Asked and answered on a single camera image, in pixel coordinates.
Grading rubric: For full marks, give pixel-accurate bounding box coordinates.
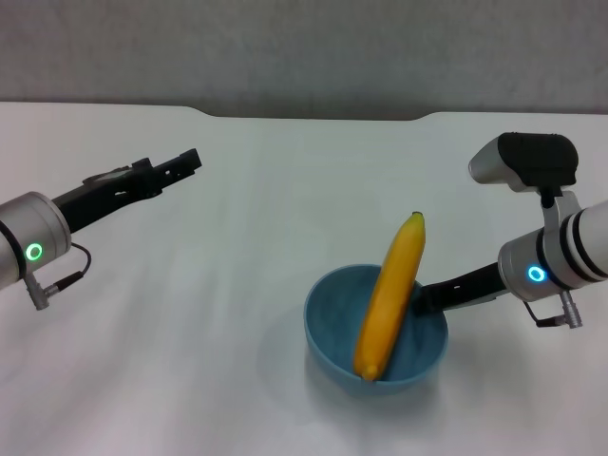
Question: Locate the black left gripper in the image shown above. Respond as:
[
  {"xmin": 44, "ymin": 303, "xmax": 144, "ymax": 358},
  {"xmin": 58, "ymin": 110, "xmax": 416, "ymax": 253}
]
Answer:
[{"xmin": 50, "ymin": 147, "xmax": 203, "ymax": 235}]

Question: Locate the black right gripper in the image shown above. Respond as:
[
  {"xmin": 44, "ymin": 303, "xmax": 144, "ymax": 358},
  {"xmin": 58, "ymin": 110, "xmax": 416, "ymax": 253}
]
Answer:
[{"xmin": 411, "ymin": 263, "xmax": 507, "ymax": 317}]

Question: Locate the yellow banana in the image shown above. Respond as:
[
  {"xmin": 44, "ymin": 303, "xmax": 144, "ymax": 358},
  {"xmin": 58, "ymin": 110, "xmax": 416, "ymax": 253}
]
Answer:
[{"xmin": 352, "ymin": 211, "xmax": 428, "ymax": 383}]

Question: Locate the blue ceramic bowl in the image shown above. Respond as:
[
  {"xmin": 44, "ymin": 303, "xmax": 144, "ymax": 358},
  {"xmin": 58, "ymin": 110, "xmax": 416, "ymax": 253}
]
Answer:
[{"xmin": 303, "ymin": 264, "xmax": 449, "ymax": 398}]

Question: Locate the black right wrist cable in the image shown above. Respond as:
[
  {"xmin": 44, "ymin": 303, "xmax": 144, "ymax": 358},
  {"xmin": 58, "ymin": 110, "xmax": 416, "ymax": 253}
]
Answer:
[{"xmin": 524, "ymin": 290, "xmax": 584, "ymax": 330}]

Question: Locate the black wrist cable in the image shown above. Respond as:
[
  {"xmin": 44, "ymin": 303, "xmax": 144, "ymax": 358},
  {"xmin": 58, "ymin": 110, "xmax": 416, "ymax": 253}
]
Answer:
[
  {"xmin": 24, "ymin": 242, "xmax": 92, "ymax": 313},
  {"xmin": 524, "ymin": 290, "xmax": 584, "ymax": 330}
]

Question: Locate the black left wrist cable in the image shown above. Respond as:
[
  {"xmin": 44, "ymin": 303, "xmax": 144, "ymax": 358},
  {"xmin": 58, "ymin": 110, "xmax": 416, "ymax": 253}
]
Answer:
[{"xmin": 24, "ymin": 242, "xmax": 92, "ymax": 313}]

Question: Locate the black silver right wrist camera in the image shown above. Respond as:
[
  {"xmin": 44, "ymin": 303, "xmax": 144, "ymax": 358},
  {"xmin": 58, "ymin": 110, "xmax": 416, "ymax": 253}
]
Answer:
[{"xmin": 468, "ymin": 132, "xmax": 583, "ymax": 234}]

